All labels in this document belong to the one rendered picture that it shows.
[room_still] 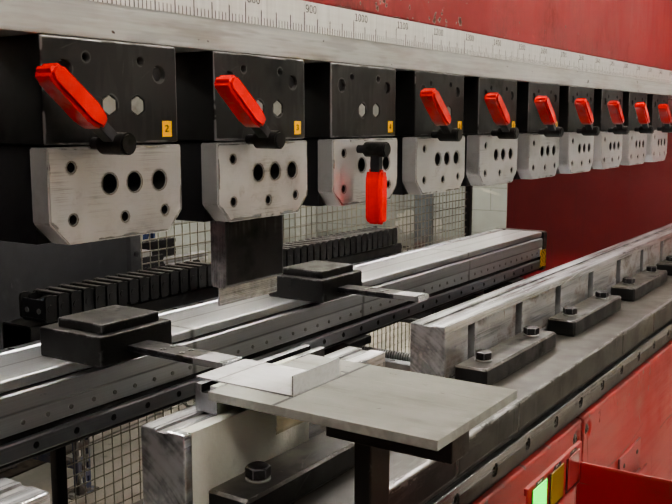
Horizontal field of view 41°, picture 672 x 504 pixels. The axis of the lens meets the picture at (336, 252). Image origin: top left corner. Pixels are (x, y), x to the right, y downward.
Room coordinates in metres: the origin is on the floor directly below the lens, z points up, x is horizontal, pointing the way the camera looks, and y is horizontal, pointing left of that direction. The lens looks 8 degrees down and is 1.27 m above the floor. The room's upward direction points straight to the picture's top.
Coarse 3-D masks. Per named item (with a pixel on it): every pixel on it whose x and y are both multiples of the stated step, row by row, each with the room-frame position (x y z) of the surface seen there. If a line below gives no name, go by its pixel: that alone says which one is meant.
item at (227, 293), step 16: (224, 224) 0.93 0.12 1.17; (240, 224) 0.95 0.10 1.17; (256, 224) 0.97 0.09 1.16; (272, 224) 1.00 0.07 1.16; (224, 240) 0.93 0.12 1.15; (240, 240) 0.95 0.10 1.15; (256, 240) 0.97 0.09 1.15; (272, 240) 1.00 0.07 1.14; (224, 256) 0.93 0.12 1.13; (240, 256) 0.95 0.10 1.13; (256, 256) 0.97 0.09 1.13; (272, 256) 1.00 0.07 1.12; (224, 272) 0.93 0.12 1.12; (240, 272) 0.95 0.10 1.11; (256, 272) 0.97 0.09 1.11; (272, 272) 1.00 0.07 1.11; (224, 288) 0.94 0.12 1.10; (240, 288) 0.96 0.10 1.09; (256, 288) 0.99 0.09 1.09; (272, 288) 1.01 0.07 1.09; (224, 304) 0.94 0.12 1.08
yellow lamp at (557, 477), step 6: (558, 468) 1.11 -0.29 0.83; (552, 474) 1.09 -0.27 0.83; (558, 474) 1.10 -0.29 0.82; (552, 480) 1.09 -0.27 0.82; (558, 480) 1.11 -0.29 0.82; (552, 486) 1.09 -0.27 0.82; (558, 486) 1.11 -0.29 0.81; (552, 492) 1.09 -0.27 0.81; (558, 492) 1.11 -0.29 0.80; (552, 498) 1.09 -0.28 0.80; (558, 498) 1.11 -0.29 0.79
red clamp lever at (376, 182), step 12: (372, 144) 1.06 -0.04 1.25; (384, 144) 1.06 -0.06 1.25; (372, 156) 1.07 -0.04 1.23; (384, 156) 1.06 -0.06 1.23; (372, 168) 1.07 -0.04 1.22; (372, 180) 1.06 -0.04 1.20; (384, 180) 1.06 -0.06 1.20; (372, 192) 1.06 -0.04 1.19; (384, 192) 1.06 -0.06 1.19; (372, 204) 1.06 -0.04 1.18; (384, 204) 1.06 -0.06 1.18; (372, 216) 1.06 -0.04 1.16; (384, 216) 1.06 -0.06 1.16
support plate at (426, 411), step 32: (352, 384) 0.92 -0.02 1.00; (384, 384) 0.92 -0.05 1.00; (416, 384) 0.92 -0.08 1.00; (448, 384) 0.92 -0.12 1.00; (480, 384) 0.92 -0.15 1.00; (288, 416) 0.84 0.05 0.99; (320, 416) 0.82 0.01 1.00; (352, 416) 0.81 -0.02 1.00; (384, 416) 0.81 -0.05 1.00; (416, 416) 0.81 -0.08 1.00; (448, 416) 0.81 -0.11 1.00; (480, 416) 0.82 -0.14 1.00
